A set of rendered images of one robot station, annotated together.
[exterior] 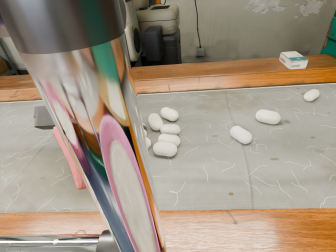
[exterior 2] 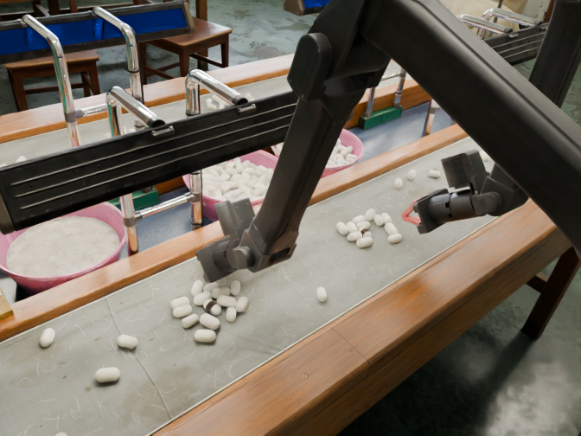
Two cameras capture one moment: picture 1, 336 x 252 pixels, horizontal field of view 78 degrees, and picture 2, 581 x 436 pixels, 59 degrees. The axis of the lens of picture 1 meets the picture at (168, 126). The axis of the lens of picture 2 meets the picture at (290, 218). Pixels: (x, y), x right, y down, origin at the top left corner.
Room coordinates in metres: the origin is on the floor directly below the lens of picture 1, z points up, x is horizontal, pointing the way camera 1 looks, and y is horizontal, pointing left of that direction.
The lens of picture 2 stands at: (0.80, -0.36, 1.47)
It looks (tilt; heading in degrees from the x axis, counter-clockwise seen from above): 37 degrees down; 131
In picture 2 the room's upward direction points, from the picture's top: 6 degrees clockwise
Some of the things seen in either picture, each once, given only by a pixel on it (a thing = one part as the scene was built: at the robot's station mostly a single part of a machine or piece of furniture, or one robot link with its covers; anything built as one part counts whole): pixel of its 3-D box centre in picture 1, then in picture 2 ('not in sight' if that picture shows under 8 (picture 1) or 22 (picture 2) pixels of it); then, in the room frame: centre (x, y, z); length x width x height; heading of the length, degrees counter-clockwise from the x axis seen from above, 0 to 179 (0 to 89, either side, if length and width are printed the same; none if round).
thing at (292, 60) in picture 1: (292, 60); not in sight; (0.45, -0.30, 0.78); 0.06 x 0.04 x 0.02; 175
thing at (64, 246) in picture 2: not in sight; (66, 254); (-0.08, -0.07, 0.71); 0.22 x 0.22 x 0.06
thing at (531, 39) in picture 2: not in sight; (520, 42); (0.31, 1.04, 1.08); 0.62 x 0.08 x 0.07; 85
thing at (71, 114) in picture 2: not in sight; (93, 118); (-0.26, 0.12, 0.90); 0.20 x 0.19 x 0.45; 85
